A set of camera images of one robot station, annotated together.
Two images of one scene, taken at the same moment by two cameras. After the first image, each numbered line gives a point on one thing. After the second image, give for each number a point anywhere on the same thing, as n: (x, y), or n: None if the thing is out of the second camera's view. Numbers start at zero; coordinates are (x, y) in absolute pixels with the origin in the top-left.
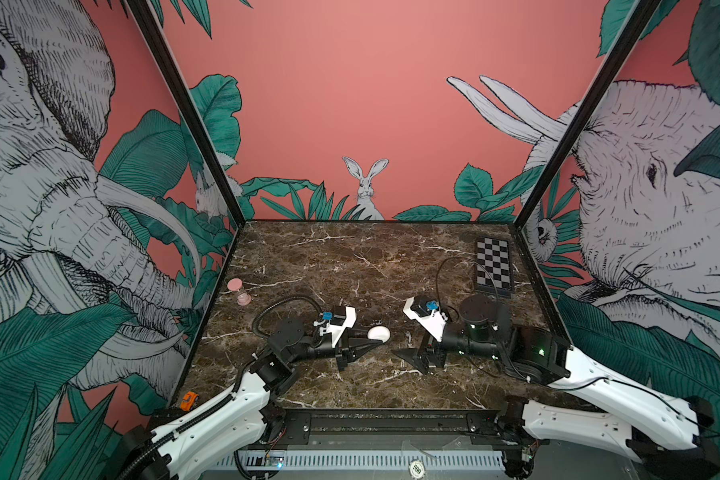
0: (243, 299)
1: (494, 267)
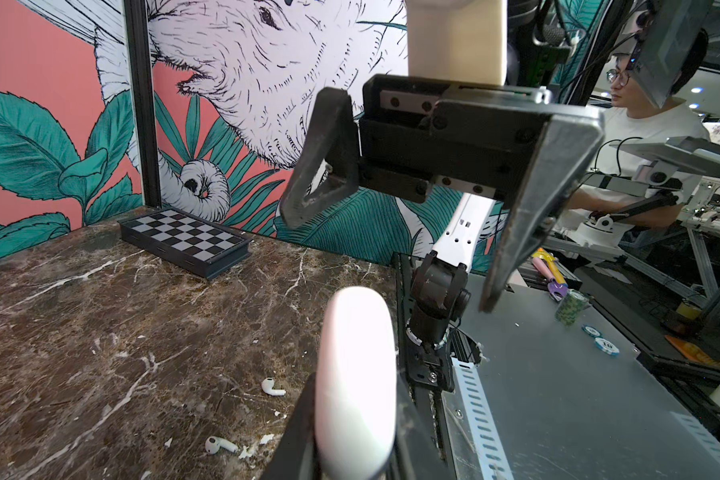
0: None
1: (189, 242)
